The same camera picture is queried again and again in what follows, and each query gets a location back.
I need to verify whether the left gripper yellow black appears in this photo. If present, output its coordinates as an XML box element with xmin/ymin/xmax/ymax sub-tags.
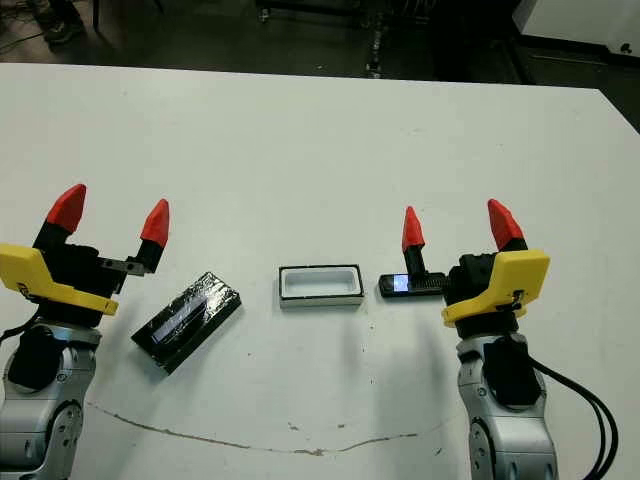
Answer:
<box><xmin>0</xmin><ymin>183</ymin><xmax>170</xmax><ymax>329</ymax></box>

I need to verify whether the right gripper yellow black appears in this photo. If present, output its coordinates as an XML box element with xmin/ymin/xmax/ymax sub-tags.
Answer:
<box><xmin>402</xmin><ymin>198</ymin><xmax>551</xmax><ymax>327</ymax></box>

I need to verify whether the black camera box lid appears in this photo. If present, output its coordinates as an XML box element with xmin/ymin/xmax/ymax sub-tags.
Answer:
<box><xmin>130</xmin><ymin>271</ymin><xmax>245</xmax><ymax>376</ymax></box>

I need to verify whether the person's dark shoe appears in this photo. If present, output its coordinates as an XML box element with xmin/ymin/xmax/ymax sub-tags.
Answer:
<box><xmin>44</xmin><ymin>18</ymin><xmax>87</xmax><ymax>45</ymax></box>

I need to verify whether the white cabinet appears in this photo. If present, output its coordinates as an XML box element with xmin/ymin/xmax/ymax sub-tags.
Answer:
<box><xmin>512</xmin><ymin>0</ymin><xmax>640</xmax><ymax>56</ymax></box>

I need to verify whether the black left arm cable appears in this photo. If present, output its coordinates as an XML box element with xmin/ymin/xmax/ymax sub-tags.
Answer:
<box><xmin>0</xmin><ymin>319</ymin><xmax>39</xmax><ymax>344</ymax></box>

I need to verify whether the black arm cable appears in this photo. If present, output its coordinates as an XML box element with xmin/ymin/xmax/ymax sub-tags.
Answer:
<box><xmin>0</xmin><ymin>319</ymin><xmax>39</xmax><ymax>344</ymax></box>
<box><xmin>532</xmin><ymin>357</ymin><xmax>620</xmax><ymax>480</ymax></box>

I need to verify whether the white-lined camera box base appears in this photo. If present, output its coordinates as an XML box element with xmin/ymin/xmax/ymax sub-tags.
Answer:
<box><xmin>277</xmin><ymin>263</ymin><xmax>366</xmax><ymax>311</ymax></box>

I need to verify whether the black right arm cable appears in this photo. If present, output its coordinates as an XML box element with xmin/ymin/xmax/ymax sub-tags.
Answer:
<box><xmin>532</xmin><ymin>357</ymin><xmax>620</xmax><ymax>480</ymax></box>

